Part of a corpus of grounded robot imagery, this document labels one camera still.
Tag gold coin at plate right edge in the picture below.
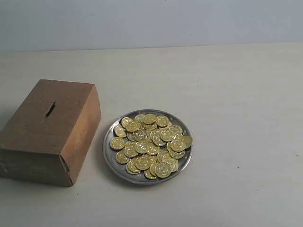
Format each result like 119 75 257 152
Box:
182 135 193 149

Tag gold coin front left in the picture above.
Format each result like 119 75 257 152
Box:
116 150 130 165

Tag gold coin at plate left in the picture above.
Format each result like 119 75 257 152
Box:
110 137 125 150

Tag gold coin at plate front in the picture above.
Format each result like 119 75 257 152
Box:
155 162 171 178

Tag brown cardboard slotted box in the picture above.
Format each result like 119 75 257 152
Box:
0 79 101 187

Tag round silver metal plate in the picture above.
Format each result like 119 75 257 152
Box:
102 109 192 185

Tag gold coin at plate back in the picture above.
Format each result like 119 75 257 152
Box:
143 113 156 125

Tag gold coin back left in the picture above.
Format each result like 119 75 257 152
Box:
121 117 133 128

